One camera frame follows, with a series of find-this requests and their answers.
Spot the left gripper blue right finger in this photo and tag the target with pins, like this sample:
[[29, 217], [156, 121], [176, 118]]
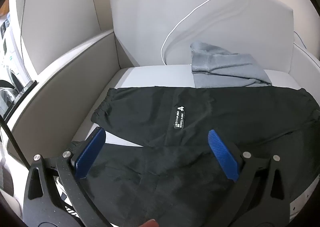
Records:
[[243, 205]]

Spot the white sofa back cushion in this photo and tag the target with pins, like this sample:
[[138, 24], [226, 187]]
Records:
[[157, 32]]

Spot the folded grey garment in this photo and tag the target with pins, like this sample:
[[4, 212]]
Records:
[[215, 67]]

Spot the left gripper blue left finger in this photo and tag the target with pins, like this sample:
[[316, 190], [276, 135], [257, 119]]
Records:
[[75, 167]]

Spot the black pants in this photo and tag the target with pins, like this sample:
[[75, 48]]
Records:
[[169, 173]]

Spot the person's left hand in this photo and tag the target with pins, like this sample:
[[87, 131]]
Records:
[[150, 223]]

